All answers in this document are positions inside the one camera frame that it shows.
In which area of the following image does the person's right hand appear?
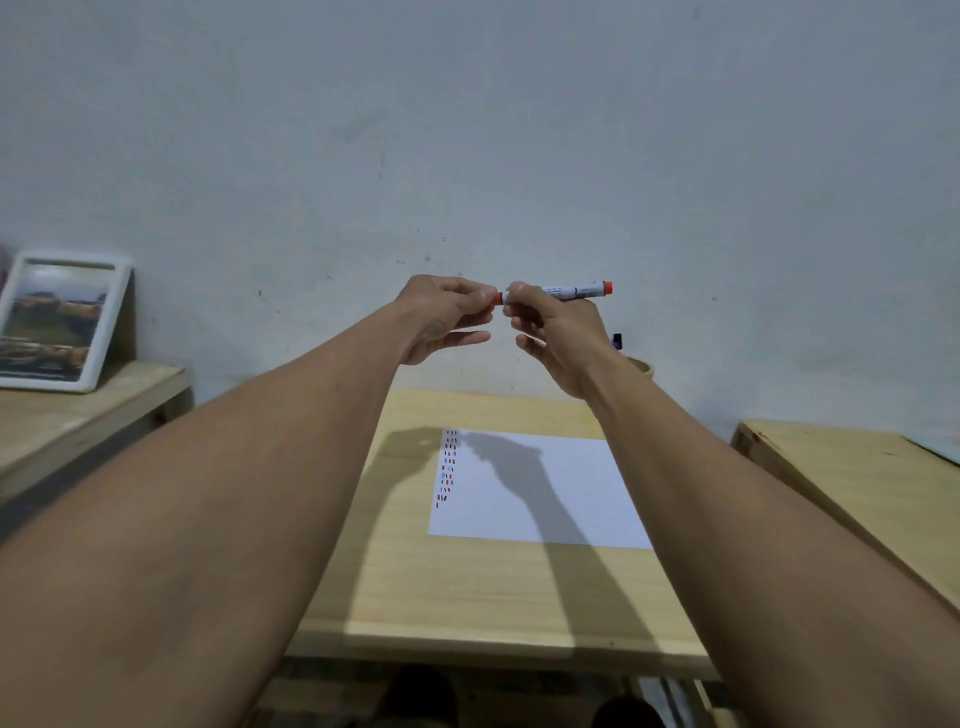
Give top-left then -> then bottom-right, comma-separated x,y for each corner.
502,281 -> 624,403

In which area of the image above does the person's left hand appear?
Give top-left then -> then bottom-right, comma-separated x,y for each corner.
394,274 -> 502,367

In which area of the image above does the white marker with red cap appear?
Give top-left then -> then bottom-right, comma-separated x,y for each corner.
491,280 -> 615,306

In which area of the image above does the person's left forearm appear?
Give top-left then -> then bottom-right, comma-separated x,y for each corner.
0,298 -> 411,728

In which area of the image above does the person's right forearm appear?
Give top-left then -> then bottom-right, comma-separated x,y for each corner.
585,355 -> 960,728

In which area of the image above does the white paper sheet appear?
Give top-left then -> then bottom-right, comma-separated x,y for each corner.
428,428 -> 654,551

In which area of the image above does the wooden side table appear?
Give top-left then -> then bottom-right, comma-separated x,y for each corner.
730,418 -> 960,615
0,360 -> 193,505

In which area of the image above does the light grey flat board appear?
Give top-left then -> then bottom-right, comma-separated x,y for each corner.
903,433 -> 960,468

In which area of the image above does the white picture frame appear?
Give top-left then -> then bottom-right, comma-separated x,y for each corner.
0,249 -> 135,395

